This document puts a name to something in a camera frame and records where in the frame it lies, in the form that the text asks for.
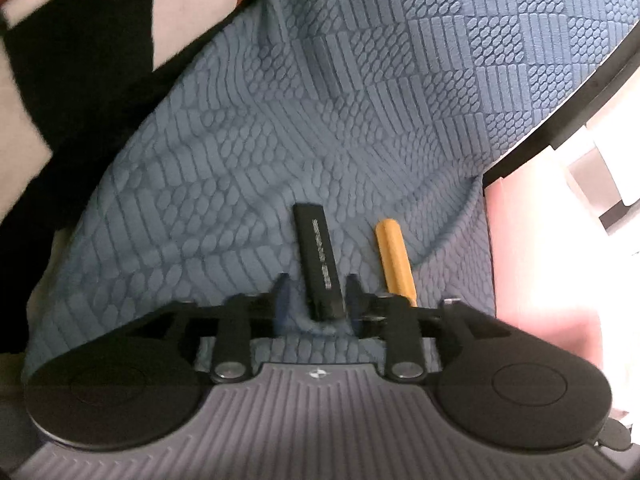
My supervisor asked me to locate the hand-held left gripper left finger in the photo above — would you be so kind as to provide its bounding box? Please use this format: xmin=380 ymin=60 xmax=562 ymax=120
xmin=132 ymin=274 xmax=293 ymax=385

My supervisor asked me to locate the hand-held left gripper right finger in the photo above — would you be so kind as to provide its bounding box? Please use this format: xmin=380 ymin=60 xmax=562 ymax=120
xmin=346 ymin=274 xmax=513 ymax=382

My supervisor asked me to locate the black rectangular stick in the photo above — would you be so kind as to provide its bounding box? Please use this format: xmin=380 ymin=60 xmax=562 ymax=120
xmin=292 ymin=203 xmax=347 ymax=321

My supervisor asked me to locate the yellow plastic stick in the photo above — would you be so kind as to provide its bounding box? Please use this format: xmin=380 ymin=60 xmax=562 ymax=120
xmin=374 ymin=218 xmax=419 ymax=307

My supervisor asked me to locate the pink cardboard box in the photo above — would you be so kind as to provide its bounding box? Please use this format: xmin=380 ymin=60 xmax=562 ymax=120
xmin=482 ymin=167 xmax=640 ymax=414

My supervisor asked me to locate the blue textured bedspread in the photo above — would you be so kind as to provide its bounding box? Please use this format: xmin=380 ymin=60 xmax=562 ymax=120
xmin=22 ymin=0 xmax=640 ymax=382

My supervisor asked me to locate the orange black white printed blanket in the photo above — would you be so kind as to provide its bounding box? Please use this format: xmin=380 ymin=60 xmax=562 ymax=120
xmin=0 ymin=0 xmax=274 ymax=356

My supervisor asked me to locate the black bed frame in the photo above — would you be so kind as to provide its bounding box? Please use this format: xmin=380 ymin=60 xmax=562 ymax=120
xmin=480 ymin=34 xmax=640 ymax=182

